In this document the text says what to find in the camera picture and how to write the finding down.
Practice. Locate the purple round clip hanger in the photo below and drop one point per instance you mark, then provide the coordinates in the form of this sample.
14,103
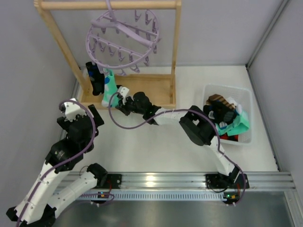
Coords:
117,44

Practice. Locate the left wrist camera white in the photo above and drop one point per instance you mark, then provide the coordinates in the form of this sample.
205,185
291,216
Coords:
72,110

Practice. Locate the white plastic basket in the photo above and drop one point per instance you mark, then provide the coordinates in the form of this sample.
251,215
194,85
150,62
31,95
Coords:
242,96

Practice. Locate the mint green patterned sock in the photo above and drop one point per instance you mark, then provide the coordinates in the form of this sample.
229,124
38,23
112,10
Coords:
110,87

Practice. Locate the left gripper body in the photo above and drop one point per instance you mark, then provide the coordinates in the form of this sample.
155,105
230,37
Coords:
95,114

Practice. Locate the brown striped sock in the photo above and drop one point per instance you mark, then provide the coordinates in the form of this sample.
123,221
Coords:
216,98

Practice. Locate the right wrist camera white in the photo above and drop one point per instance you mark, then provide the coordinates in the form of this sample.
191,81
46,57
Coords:
123,92

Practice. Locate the wooden hanger rack frame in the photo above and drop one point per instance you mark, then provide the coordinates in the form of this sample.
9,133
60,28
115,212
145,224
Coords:
161,88

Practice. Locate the argyle red orange sock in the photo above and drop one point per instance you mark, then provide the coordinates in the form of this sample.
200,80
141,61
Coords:
234,138

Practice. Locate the slotted cable duct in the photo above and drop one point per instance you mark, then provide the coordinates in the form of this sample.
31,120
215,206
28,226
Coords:
158,196

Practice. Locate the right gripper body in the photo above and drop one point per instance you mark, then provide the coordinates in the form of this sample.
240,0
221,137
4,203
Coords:
121,105

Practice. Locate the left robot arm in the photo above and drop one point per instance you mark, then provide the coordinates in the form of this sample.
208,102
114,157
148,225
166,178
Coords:
42,205

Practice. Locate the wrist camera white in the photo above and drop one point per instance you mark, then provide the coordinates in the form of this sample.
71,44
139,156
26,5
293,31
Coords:
123,92
72,110

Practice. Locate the aluminium mounting rail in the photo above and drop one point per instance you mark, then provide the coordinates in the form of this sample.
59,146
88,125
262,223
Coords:
194,181

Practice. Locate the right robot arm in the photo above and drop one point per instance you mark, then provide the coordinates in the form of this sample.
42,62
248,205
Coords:
199,129

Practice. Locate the black blue grey sock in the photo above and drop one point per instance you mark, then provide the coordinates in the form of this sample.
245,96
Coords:
217,112

